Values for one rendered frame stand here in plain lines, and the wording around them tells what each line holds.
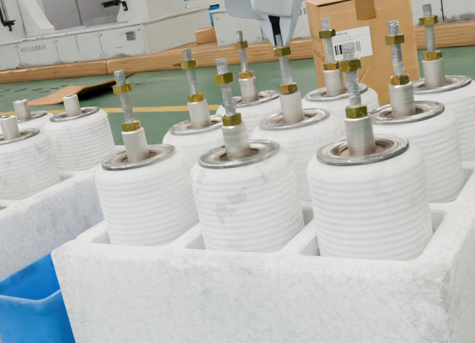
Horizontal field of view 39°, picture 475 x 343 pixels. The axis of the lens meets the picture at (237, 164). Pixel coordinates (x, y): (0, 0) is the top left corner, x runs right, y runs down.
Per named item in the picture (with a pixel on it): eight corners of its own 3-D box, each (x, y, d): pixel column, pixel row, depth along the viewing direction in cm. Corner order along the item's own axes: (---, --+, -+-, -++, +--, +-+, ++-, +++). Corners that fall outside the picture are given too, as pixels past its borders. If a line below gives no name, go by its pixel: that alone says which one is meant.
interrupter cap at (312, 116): (295, 112, 76) (294, 106, 76) (345, 114, 70) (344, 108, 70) (244, 131, 72) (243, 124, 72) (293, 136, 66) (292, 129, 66)
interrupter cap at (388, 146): (302, 170, 54) (300, 162, 54) (337, 142, 60) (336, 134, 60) (392, 169, 50) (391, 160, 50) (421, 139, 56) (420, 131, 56)
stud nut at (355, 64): (334, 72, 54) (333, 62, 53) (346, 68, 55) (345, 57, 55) (355, 71, 52) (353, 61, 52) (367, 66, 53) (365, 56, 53)
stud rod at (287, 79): (293, 105, 71) (281, 33, 69) (297, 105, 70) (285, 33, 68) (285, 107, 71) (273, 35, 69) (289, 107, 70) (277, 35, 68)
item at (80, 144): (102, 212, 114) (75, 109, 109) (144, 215, 108) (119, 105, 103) (60, 235, 106) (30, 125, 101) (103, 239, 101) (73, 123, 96)
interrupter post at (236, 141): (257, 154, 62) (251, 119, 61) (243, 163, 60) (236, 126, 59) (236, 154, 63) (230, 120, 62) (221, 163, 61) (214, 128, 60)
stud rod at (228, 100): (243, 138, 61) (227, 56, 59) (237, 142, 60) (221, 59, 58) (235, 139, 62) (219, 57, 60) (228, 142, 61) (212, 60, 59)
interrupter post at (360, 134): (343, 159, 55) (338, 120, 54) (354, 150, 57) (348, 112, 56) (372, 158, 54) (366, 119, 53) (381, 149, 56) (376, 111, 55)
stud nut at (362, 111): (341, 118, 55) (339, 108, 54) (353, 112, 56) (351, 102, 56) (361, 119, 53) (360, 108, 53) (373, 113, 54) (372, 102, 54)
